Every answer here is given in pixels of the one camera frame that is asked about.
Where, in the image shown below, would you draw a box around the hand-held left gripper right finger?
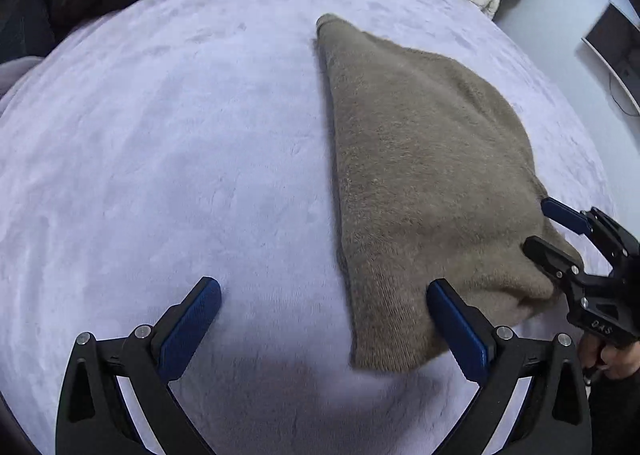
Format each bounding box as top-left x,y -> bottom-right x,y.
426,278 -> 593,455

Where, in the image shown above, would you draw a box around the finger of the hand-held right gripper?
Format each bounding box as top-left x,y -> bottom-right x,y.
541,197 -> 640,266
522,235 -> 589,296

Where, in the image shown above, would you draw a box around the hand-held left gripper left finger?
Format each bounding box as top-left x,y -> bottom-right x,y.
55,276 -> 222,455

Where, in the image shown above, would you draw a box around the brown knit sweater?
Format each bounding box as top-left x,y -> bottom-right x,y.
315,12 -> 584,375

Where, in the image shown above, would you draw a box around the person's right hand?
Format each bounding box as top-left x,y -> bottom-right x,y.
577,334 -> 640,382

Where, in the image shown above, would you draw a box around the dark blue jeans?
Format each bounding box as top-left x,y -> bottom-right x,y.
0,0 -> 57,64

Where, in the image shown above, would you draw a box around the black monitor cable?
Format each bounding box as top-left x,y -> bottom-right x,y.
607,72 -> 640,117

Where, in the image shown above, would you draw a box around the wall-mounted monitor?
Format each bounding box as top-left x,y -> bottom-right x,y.
580,0 -> 640,116

